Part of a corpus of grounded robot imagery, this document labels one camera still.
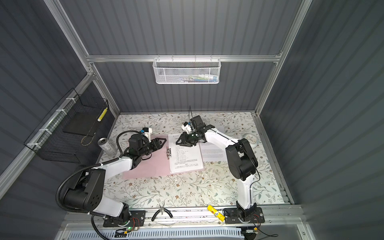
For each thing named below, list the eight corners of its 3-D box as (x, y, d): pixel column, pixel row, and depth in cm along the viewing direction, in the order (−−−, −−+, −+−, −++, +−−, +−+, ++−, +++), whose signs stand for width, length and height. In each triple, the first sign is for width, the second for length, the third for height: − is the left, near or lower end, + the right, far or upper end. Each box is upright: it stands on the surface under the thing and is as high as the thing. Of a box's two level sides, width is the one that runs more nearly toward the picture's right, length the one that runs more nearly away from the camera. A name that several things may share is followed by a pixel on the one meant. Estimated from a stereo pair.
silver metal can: (107, 157, 98) (95, 145, 86) (110, 150, 102) (99, 137, 90) (116, 157, 98) (105, 145, 86) (118, 150, 102) (109, 137, 90)
